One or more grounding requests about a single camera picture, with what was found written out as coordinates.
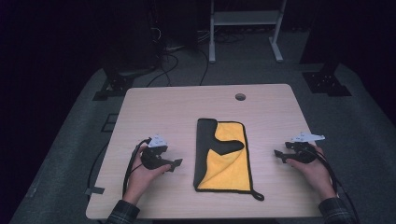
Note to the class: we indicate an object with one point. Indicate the grey tape strip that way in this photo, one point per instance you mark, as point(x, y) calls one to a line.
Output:
point(95, 190)

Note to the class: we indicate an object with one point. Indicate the white metal stand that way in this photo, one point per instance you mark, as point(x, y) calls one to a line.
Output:
point(246, 18)

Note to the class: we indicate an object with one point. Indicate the yellow and black cloth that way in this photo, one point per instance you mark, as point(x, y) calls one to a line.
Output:
point(227, 161)

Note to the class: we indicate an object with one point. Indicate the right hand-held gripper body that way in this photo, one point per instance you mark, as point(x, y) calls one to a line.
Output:
point(302, 149)

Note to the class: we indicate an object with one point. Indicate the round grey table grommet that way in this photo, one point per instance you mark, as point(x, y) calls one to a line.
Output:
point(240, 96)

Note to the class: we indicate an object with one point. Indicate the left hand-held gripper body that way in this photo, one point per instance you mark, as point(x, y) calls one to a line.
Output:
point(153, 157)

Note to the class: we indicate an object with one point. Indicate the person's right hand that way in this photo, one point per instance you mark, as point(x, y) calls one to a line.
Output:
point(314, 175)

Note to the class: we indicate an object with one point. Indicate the black stand base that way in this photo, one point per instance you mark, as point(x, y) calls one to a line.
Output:
point(116, 85)
point(325, 82)

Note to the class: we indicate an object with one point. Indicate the person's left hand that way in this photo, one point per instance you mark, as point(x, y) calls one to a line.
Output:
point(140, 180)

